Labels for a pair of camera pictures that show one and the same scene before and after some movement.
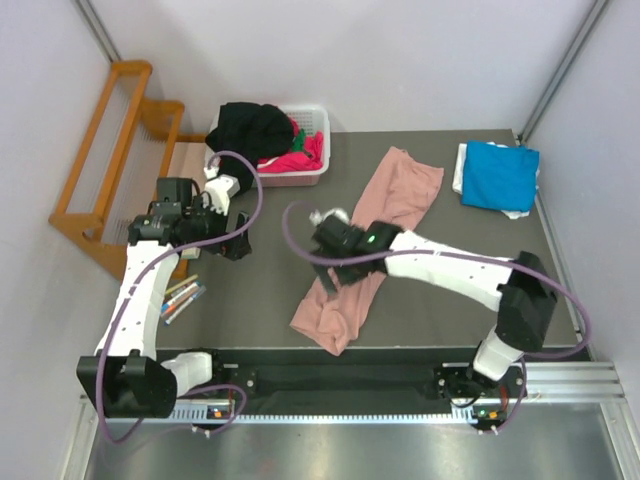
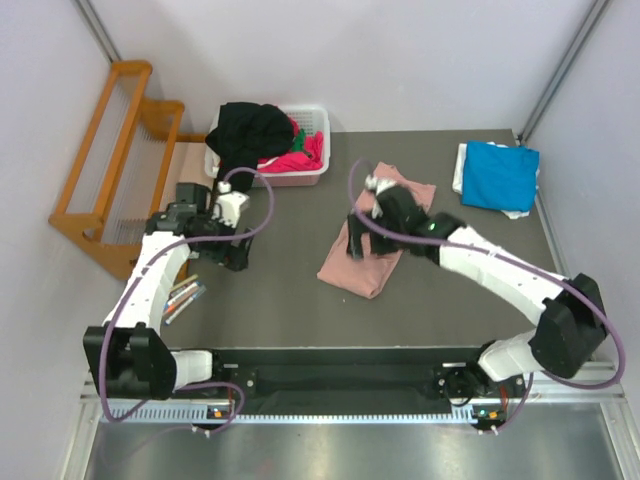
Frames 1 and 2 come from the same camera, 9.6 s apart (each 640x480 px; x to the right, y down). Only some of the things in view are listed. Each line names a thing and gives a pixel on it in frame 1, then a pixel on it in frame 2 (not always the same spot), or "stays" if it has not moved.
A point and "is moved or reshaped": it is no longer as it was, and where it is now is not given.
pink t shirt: [398, 189] is moved or reshaped
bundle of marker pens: [179, 296] stays
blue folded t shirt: [500, 177] stays
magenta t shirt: [308, 160] stays
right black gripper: [344, 278] to [355, 230]
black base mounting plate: [351, 380] stays
